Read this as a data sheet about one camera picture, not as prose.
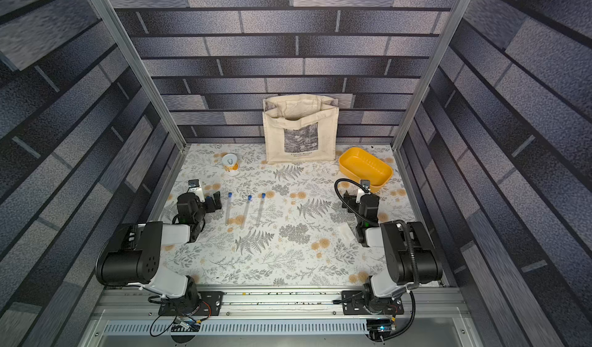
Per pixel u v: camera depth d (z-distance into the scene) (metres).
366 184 0.81
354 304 0.73
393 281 0.47
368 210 0.71
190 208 0.73
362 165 1.12
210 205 0.86
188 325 0.71
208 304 0.73
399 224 0.49
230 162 1.06
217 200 0.88
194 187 0.81
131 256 0.46
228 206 0.97
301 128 0.94
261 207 0.97
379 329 0.70
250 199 1.00
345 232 0.89
